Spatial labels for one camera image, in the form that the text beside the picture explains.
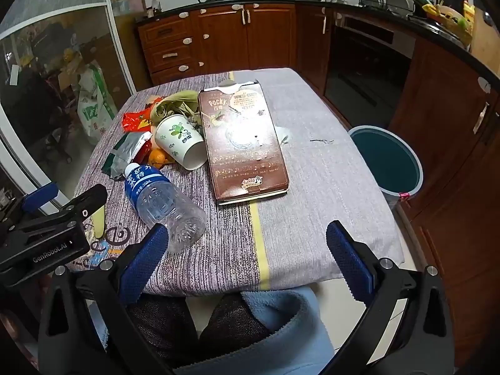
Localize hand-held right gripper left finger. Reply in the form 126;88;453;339
37;222;200;375

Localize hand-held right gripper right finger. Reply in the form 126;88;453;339
326;221;456;375

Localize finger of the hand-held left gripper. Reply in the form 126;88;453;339
16;183;108;243
0;182;59;227

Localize small pale peel piece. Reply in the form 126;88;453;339
88;205;106;239

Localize silver foil packet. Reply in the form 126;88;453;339
102;131;154;180

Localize orange tangerine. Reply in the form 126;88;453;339
148;146;176;167

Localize red orange snack wrapper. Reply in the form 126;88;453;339
122;99;163;133

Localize light blue waste bin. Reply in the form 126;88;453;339
347;126;423;212

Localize white paper cup green print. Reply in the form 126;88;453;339
154;114;206;170

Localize green corn husk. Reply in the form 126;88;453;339
150;91;204;126

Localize brown snack box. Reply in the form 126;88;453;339
198;81;290;206

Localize dark pants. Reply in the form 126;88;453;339
125;293;274;368

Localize light blue fleece garment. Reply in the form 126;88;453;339
172;287;337;375

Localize white green plastic bag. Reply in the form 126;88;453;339
76;64;118;145

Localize glass sliding door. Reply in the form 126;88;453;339
0;0;137;215

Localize black built-in oven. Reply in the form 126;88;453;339
324;13;415;129

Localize black kitchen countertop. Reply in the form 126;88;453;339
137;0;500;87

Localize yellow plastic basket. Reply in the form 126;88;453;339
424;2;475;45

